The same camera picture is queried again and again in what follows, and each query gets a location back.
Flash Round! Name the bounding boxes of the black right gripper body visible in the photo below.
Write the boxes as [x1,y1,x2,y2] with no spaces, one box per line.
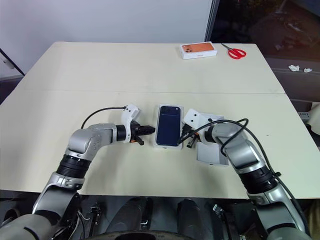
[181,123,201,149]

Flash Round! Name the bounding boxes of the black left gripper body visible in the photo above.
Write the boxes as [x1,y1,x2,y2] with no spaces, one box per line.
[129,119,146,147]

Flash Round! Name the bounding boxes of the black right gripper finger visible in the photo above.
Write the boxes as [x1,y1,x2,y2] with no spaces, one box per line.
[177,133,193,144]
[176,136,193,148]

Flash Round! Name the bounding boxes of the dark blue smartphone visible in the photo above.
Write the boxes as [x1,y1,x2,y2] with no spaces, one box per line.
[155,104,182,147]

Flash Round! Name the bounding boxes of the white phone box base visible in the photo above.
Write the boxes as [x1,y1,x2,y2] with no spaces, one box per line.
[152,103,186,151]

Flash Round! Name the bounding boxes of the white phone box lid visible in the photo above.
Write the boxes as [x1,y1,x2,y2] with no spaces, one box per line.
[195,112,230,167]

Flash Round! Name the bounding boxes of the white box with orange phone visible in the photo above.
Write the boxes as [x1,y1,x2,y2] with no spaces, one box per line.
[179,42,218,61]

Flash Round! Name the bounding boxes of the white rounded object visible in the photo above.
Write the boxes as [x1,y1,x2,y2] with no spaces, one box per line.
[306,101,320,137]

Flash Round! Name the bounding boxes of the black framed panel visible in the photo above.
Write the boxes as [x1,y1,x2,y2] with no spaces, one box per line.
[0,46,26,83]

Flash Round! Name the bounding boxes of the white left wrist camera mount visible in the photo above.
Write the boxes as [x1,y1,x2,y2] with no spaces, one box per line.
[120,102,143,144]

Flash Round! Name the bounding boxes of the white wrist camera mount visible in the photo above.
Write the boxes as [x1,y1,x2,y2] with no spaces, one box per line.
[120,102,143,144]
[183,107,205,131]

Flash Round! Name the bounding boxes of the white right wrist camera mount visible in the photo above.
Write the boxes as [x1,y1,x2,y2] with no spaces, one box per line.
[183,107,205,131]

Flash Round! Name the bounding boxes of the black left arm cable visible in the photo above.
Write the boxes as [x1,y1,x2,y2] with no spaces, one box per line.
[80,106,129,130]

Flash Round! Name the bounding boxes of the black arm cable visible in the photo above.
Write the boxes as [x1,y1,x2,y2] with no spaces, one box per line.
[80,106,129,130]
[191,118,309,235]

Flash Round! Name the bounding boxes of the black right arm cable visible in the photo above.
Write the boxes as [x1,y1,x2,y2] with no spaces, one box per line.
[191,118,309,235]

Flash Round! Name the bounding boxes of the red handled scissors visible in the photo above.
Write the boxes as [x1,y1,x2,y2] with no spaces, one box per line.
[220,42,248,61]

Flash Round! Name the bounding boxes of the grey partition post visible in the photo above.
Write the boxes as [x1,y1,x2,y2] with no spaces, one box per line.
[204,0,221,43]

